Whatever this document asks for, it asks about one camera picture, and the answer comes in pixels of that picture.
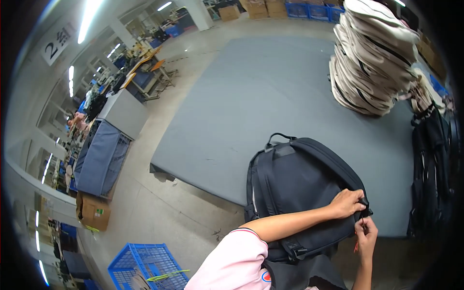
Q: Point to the gray fabric cart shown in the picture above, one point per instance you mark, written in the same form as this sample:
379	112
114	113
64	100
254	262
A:
101	159

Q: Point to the gray metal cabinet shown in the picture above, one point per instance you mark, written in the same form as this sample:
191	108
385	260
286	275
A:
125	110

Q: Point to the stack of beige bags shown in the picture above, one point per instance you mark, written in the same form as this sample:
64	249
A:
369	58

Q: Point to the black backpack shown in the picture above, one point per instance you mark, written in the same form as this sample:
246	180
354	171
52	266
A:
301	181

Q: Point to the row of cardboard boxes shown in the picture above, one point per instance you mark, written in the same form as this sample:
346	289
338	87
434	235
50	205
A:
255	9

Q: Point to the pink fabric pile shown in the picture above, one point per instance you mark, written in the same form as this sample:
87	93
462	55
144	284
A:
78	123

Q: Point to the person's left hand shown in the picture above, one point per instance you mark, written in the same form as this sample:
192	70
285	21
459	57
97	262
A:
344	205

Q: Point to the pile of black backpacks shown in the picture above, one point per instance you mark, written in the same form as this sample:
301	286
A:
431	170

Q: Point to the ceiling light tube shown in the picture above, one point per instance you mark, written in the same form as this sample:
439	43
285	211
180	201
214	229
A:
89	20

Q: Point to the person's right hand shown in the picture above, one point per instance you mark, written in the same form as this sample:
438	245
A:
368	241

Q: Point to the row of blue crates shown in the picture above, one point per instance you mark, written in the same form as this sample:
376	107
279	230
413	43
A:
315	11

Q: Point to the stack of cardboard boxes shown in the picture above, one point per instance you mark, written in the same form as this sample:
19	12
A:
431	54

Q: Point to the orange-topped work tables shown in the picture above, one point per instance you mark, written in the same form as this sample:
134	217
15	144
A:
152	74

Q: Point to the brown cardboard box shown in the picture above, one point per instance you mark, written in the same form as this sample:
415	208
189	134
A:
93	213

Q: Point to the person's body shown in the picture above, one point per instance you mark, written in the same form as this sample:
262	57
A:
232	264

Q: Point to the gray table mat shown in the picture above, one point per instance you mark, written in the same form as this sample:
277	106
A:
275	108

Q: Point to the blue plastic crate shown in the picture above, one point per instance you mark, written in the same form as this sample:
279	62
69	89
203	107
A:
145	259

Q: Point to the white hanging sign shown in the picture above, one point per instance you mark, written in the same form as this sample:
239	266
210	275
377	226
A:
58	43

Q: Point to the person's right fingers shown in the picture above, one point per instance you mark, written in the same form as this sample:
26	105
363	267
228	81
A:
362	224

